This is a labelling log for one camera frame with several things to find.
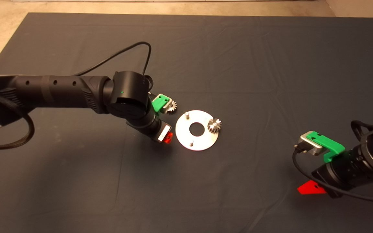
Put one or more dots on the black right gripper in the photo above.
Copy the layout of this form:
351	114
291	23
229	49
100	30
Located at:
345	174

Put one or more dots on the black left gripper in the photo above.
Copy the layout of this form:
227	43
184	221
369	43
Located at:
149	126

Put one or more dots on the small steel planetary gear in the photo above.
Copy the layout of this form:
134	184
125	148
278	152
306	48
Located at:
175	107
212	128

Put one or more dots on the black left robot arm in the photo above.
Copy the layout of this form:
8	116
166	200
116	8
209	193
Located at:
60	90

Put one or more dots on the round metal carrier plate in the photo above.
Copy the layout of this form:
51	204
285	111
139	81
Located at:
186	136

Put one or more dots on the dark grey table cloth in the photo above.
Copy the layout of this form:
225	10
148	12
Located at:
238	58

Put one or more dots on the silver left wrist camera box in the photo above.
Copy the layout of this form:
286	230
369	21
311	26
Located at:
167	103

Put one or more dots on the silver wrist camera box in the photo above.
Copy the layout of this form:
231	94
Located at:
308	144
167	103

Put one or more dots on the green left camera mount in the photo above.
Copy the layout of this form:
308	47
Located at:
159	104

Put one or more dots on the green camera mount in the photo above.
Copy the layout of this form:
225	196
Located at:
159	104
329	144

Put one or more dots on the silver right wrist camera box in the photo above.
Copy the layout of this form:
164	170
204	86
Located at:
308	144

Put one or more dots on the green right camera mount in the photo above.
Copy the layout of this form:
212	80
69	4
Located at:
329	144

